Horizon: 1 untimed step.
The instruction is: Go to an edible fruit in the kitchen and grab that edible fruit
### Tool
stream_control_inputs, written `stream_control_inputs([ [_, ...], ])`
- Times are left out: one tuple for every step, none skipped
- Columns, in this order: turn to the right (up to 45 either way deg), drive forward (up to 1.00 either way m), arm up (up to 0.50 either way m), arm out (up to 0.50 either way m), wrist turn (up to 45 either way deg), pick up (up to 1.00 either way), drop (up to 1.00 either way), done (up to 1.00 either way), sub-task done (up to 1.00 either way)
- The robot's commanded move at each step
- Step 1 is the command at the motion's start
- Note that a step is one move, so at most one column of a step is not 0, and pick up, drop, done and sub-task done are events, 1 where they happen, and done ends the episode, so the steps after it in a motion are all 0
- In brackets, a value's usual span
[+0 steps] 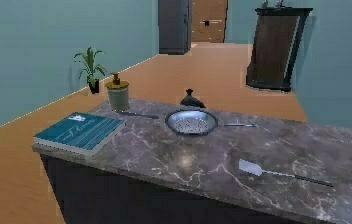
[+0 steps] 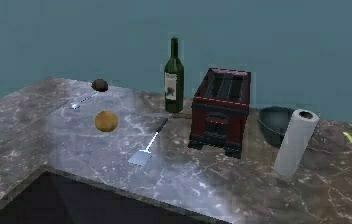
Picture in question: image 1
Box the dark butter knife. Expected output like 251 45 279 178
118 110 160 120

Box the silver frying pan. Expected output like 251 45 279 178
164 109 260 137

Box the grey soap dispenser bottle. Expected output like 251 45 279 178
104 72 131 112

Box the dark brown cabinet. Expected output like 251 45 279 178
246 6 314 93

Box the brown wooden door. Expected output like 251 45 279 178
190 0 229 44

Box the silver spatula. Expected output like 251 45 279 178
238 158 334 188

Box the marble top kitchen counter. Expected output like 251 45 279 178
31 97 352 224

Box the teal book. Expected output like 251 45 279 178
32 111 126 158

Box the green house plant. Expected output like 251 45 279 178
73 46 108 95

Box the dark grey fridge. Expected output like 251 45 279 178
157 0 192 56

